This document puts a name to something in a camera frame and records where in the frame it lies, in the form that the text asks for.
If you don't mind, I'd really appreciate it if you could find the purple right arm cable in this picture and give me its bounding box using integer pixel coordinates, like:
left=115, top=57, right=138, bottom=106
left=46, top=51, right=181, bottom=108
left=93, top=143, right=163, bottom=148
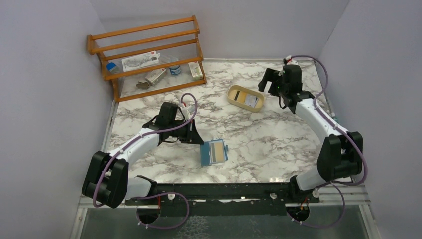
left=283, top=55, right=369, bottom=229

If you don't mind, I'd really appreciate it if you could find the green white small box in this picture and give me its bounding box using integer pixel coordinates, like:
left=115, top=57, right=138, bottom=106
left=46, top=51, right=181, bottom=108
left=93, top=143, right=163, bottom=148
left=188, top=61, right=204, bottom=81

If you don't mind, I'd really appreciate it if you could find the aluminium frame rail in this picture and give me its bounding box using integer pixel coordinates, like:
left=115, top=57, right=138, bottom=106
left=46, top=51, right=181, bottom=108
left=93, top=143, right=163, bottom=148
left=318, top=184, right=371, bottom=206

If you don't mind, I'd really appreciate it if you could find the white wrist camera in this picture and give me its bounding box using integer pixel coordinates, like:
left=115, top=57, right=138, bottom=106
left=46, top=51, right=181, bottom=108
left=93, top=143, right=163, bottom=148
left=283, top=56, right=299, bottom=65
left=181, top=103, right=195, bottom=121

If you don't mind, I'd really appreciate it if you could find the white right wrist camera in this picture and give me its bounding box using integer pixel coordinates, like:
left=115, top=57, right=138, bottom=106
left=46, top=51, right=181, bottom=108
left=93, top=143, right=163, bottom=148
left=283, top=56, right=299, bottom=65

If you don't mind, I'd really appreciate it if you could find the wooden tiered shelf rack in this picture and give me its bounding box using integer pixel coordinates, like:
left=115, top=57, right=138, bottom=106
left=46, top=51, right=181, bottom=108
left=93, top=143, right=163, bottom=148
left=86, top=15, right=207, bottom=102

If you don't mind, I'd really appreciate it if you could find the yellow grey card in tray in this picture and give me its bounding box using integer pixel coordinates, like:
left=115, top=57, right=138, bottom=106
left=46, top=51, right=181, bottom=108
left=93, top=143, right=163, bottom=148
left=233, top=90, right=247, bottom=104

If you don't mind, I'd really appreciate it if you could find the white card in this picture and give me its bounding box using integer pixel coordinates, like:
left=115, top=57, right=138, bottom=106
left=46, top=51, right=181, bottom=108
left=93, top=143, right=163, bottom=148
left=244, top=94, right=259, bottom=108

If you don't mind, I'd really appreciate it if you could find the blue white eraser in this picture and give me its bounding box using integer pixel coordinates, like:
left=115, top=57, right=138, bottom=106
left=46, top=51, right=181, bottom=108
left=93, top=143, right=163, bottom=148
left=106, top=62, right=120, bottom=74

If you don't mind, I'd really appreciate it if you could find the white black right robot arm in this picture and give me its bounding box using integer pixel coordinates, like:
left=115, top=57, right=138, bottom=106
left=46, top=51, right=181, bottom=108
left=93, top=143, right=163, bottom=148
left=258, top=64, right=364, bottom=191

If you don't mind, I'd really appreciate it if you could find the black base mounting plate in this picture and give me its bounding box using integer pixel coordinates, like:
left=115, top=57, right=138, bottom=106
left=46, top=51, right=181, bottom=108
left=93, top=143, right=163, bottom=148
left=91, top=175, right=320, bottom=219

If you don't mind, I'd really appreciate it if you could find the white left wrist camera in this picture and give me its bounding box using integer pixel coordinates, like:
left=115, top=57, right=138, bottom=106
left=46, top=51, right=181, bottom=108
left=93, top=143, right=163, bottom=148
left=181, top=103, right=195, bottom=121

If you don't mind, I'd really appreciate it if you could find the beige oval tray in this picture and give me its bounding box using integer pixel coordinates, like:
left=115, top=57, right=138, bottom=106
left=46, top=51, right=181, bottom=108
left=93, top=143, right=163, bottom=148
left=227, top=85, right=265, bottom=112

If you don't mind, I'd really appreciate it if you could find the blue white small jar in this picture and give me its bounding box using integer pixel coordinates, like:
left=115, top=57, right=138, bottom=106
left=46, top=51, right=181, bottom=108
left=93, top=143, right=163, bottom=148
left=169, top=65, right=181, bottom=75

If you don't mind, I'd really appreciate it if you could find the blue leather card holder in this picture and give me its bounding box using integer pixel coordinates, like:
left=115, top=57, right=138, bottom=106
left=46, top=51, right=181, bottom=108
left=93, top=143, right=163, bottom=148
left=200, top=139, right=228, bottom=167

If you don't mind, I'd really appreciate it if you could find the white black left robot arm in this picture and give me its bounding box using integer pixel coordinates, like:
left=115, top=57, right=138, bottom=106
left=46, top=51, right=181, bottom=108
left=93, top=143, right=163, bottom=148
left=82, top=102, right=204, bottom=208

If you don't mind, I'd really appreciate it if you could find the white blister pack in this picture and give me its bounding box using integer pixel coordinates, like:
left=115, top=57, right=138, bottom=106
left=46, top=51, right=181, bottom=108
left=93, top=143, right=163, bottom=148
left=121, top=51, right=160, bottom=72

